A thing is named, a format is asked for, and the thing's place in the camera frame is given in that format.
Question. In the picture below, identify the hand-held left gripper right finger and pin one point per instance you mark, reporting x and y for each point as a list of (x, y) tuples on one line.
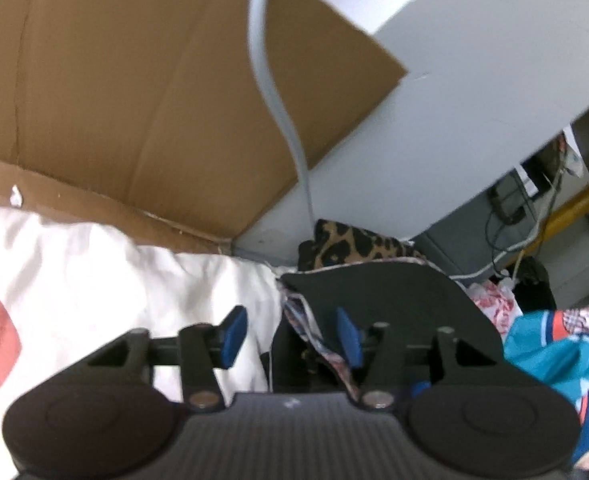
[(349, 337)]

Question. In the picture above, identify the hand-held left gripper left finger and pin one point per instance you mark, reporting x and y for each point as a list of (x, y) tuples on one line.
[(232, 335)]

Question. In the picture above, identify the bear-patterned shorts black lining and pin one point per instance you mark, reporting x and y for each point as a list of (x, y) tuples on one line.
[(399, 295)]

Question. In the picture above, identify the leopard print garment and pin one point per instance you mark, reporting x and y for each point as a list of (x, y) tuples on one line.
[(344, 247)]

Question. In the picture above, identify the red and white printed cloth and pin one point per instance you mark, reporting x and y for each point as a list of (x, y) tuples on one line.
[(492, 305)]

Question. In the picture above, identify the cream bear printed blanket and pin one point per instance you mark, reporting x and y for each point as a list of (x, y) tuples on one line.
[(99, 270)]

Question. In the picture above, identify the black bag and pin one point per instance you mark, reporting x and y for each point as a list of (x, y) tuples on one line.
[(537, 285)]

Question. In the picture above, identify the teal cartoon printed blanket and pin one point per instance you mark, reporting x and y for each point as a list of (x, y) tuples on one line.
[(549, 355)]

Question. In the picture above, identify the black power adapter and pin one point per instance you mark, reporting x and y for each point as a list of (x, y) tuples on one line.
[(507, 205)]

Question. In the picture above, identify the yellow bar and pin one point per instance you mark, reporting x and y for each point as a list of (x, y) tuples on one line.
[(574, 207)]

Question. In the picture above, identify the brown cardboard sheet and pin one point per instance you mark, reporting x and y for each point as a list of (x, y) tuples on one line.
[(124, 85)]

